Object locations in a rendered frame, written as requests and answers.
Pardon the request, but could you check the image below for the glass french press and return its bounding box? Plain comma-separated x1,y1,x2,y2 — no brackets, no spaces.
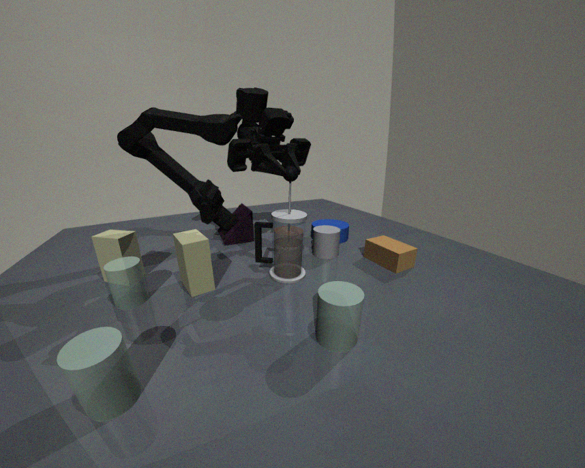
254,166,307,283

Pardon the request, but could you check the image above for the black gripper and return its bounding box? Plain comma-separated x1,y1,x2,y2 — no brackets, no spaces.
227,128,311,177

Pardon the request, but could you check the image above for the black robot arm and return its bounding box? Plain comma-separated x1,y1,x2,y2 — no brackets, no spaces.
117,87,294,235

